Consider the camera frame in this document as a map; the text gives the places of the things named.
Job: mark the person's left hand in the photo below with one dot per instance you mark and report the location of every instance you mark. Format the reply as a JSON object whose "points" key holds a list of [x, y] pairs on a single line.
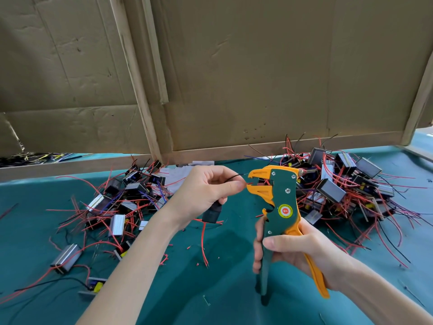
{"points": [[196, 193]]}

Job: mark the person's right hand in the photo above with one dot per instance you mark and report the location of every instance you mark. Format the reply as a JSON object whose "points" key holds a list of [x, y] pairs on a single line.
{"points": [[308, 253]]}

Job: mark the person's left forearm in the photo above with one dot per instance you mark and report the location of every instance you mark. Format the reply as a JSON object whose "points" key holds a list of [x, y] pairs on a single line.
{"points": [[128, 277]]}

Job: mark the person's right forearm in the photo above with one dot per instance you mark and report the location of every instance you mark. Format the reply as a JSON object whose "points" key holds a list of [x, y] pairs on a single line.
{"points": [[385, 298]]}

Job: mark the crumpled grey plastic bag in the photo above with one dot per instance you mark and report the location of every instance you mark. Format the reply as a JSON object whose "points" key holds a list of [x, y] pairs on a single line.
{"points": [[181, 176]]}

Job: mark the thin wooden strip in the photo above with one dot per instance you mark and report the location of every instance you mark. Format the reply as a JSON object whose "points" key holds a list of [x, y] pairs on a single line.
{"points": [[155, 50]]}

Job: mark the flat grey board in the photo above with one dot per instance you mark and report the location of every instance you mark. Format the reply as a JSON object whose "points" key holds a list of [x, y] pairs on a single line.
{"points": [[423, 147]]}

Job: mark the smooth brown cardboard panel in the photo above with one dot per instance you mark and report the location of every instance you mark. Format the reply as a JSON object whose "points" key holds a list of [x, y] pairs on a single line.
{"points": [[291, 64]]}

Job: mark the creased brown cardboard panel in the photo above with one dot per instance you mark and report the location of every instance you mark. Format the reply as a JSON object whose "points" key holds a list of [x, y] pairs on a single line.
{"points": [[61, 64]]}

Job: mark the long wooden bottom rail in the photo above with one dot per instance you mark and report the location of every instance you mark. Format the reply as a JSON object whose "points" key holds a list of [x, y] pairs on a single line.
{"points": [[291, 147]]}

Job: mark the wide wooden post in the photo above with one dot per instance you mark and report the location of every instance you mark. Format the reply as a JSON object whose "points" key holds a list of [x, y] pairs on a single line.
{"points": [[137, 77]]}

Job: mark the short wooden bottom rail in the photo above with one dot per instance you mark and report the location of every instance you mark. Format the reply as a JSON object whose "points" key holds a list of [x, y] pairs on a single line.
{"points": [[67, 169]]}

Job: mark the wooden corner post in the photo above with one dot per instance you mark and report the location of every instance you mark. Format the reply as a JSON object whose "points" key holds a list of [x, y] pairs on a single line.
{"points": [[418, 101]]}

